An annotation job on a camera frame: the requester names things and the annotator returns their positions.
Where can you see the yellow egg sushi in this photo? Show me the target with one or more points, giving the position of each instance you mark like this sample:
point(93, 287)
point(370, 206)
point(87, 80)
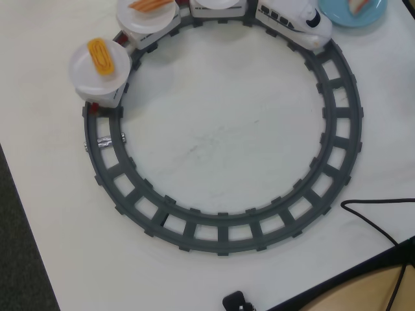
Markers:
point(100, 56)

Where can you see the white Shinkansen toy locomotive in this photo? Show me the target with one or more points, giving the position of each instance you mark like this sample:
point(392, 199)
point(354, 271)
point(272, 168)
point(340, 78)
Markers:
point(291, 19)

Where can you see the orange striped salmon sushi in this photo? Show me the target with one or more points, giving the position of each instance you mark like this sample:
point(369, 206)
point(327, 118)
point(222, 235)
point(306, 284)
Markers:
point(147, 4)

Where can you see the blue dish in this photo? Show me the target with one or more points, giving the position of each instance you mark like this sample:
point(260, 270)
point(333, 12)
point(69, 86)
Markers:
point(337, 13)

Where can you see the gray circular toy train track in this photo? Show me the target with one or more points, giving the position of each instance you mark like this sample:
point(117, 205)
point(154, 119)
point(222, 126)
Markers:
point(223, 238)

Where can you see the small silver foil tab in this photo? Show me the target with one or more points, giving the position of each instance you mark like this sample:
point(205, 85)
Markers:
point(124, 137)
point(85, 146)

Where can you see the crumpled silver foil strip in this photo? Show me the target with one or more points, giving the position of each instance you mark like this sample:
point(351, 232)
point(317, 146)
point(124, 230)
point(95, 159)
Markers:
point(104, 142)

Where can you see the black power plug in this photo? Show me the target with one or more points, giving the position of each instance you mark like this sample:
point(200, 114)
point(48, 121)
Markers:
point(236, 301)

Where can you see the light wooden furniture top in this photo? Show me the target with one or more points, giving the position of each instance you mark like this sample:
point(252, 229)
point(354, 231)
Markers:
point(363, 291)

